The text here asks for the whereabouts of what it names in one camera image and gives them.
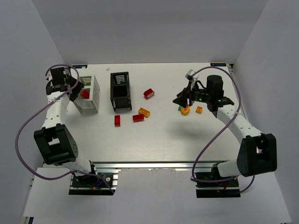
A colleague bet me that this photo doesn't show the aluminium table rail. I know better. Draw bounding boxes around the aluminium table rail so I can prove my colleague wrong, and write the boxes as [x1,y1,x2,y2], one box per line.
[43,161,234,169]

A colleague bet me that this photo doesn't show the red rounded flower brick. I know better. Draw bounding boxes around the red rounded flower brick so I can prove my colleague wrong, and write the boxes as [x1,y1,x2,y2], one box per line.
[143,88,155,99]

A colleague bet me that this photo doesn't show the red and green brick stack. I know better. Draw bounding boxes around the red and green brick stack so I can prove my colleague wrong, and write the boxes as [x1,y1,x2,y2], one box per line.
[81,90,90,99]

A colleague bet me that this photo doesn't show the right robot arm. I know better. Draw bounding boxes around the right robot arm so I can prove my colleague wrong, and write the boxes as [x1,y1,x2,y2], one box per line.
[173,75,278,184]

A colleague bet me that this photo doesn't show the small orange brick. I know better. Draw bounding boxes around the small orange brick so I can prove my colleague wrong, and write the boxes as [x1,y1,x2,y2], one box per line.
[196,106,203,114]

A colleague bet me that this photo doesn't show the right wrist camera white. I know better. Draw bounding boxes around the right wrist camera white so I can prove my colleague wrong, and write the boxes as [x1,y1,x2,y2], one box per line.
[185,69,198,90]

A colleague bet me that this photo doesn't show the red rectangular brick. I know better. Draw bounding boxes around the red rectangular brick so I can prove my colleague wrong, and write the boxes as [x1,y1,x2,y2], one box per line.
[132,114,144,122]

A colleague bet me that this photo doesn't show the orange rectangular brick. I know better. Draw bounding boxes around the orange rectangular brick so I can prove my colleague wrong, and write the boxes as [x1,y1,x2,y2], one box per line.
[138,107,150,118]

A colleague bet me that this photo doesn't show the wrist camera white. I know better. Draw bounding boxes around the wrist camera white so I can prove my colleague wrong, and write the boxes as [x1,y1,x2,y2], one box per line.
[185,69,198,90]
[45,70,52,81]

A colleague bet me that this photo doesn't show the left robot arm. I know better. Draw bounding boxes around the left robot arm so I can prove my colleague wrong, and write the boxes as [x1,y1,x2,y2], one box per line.
[34,66,96,176]

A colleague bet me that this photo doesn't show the blue label right corner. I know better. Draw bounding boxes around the blue label right corner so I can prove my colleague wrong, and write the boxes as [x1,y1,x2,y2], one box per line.
[210,63,227,67]

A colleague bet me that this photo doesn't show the black slotted container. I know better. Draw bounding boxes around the black slotted container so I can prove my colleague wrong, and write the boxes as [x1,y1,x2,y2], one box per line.
[110,71,132,111]

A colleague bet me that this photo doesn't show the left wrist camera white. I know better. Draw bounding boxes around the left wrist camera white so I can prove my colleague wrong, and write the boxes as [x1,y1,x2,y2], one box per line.
[45,70,52,81]

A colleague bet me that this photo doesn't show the yellow orange-slice round brick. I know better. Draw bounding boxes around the yellow orange-slice round brick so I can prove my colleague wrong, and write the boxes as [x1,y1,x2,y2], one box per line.
[180,106,190,116]

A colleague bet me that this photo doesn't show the red upright brick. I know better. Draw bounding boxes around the red upright brick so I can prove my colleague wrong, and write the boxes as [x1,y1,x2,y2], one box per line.
[114,115,121,127]

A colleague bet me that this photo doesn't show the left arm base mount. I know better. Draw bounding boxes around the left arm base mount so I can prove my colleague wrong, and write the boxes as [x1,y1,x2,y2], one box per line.
[69,171,118,196]

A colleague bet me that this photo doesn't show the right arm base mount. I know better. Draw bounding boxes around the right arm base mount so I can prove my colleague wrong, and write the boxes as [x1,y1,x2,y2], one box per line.
[191,168,241,198]

